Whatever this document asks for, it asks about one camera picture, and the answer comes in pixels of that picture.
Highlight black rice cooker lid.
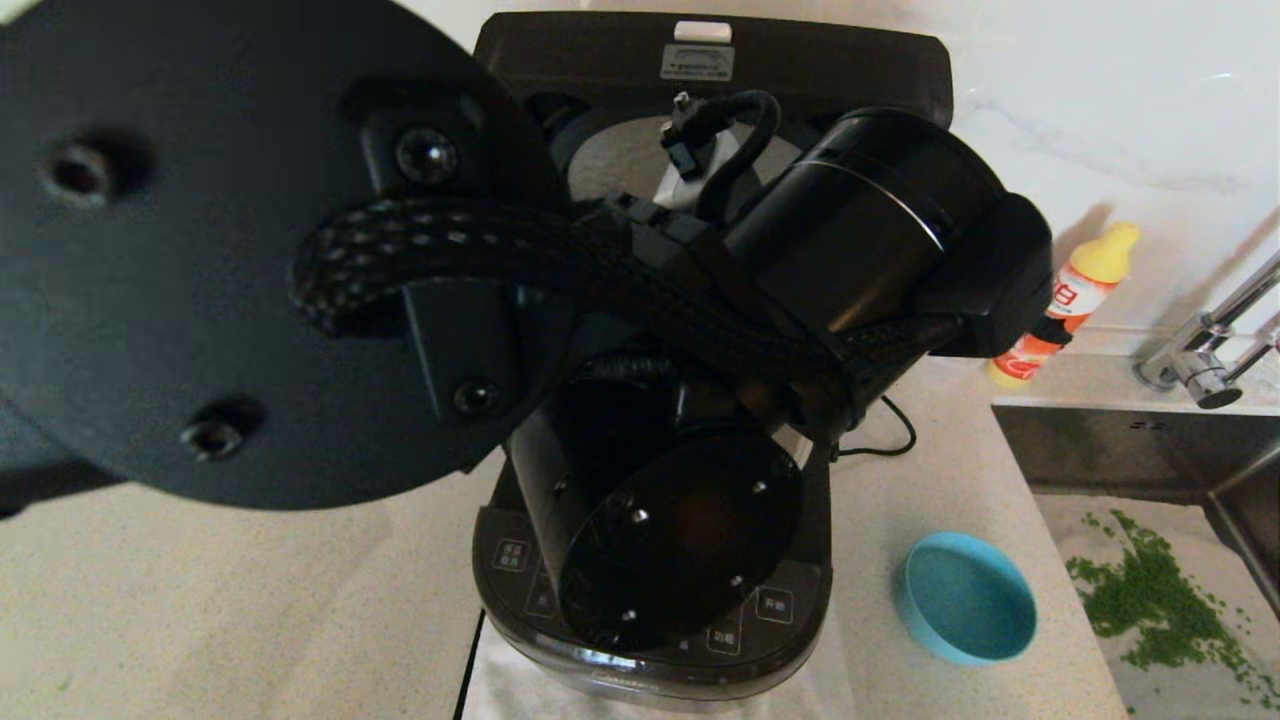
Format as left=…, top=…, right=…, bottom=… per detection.
left=473, top=12, right=953, bottom=201

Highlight black rice cooker body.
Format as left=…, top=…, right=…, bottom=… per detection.
left=472, top=440, right=836, bottom=701

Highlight blue bowl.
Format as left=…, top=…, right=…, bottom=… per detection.
left=895, top=531, right=1038, bottom=668

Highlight black strip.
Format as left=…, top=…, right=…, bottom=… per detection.
left=452, top=603, right=489, bottom=720

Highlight white cloth mat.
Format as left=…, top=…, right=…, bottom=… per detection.
left=462, top=610, right=861, bottom=720

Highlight steel sink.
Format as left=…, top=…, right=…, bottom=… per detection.
left=990, top=403, right=1280, bottom=720

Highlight orange yellow detergent bottle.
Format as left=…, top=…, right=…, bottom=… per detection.
left=986, top=222, right=1142, bottom=389

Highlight chrome faucet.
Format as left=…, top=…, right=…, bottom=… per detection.
left=1132, top=250, right=1280, bottom=411

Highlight spilled green grains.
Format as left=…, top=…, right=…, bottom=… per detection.
left=1064, top=508, right=1280, bottom=713

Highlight black power cable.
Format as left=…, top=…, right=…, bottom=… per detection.
left=835, top=395, right=916, bottom=458

